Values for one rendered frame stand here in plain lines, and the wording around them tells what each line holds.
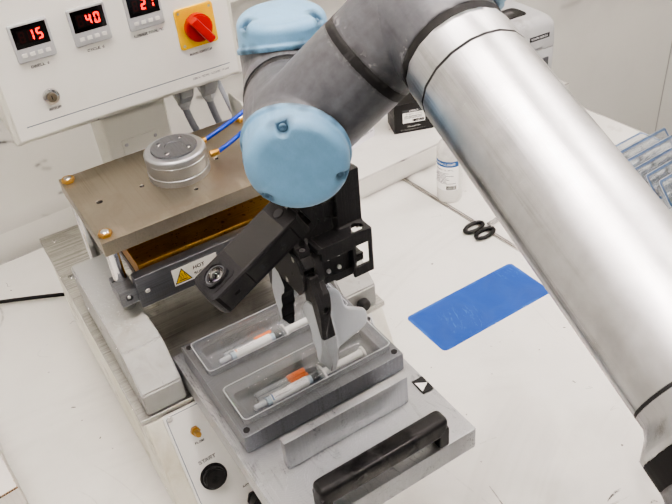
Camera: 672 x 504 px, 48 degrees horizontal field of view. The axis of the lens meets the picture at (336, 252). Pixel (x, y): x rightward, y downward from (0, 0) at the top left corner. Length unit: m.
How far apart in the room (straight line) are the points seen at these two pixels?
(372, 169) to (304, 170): 1.04
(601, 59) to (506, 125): 2.12
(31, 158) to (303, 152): 1.08
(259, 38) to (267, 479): 0.43
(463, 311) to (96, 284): 0.59
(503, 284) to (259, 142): 0.87
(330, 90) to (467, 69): 0.10
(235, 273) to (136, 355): 0.26
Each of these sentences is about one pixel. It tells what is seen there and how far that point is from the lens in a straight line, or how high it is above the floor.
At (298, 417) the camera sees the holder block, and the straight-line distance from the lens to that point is 0.82.
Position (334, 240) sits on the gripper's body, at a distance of 0.72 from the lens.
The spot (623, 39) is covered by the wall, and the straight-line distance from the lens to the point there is 2.61.
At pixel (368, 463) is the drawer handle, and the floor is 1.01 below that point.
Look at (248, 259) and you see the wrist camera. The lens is 0.69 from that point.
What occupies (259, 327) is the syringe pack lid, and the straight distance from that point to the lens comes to 0.89.
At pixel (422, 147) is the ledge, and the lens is 1.62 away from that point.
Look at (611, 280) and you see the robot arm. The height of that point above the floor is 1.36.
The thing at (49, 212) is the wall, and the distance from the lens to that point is 1.61.
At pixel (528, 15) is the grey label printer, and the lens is 1.80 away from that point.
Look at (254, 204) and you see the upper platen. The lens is 1.00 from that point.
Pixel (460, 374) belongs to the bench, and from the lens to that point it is 1.17.
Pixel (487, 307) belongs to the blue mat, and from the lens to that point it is 1.28.
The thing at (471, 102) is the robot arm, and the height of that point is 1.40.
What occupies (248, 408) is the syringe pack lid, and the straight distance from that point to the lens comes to 0.81.
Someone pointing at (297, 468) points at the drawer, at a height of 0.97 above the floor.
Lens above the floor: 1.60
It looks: 37 degrees down
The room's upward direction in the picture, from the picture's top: 6 degrees counter-clockwise
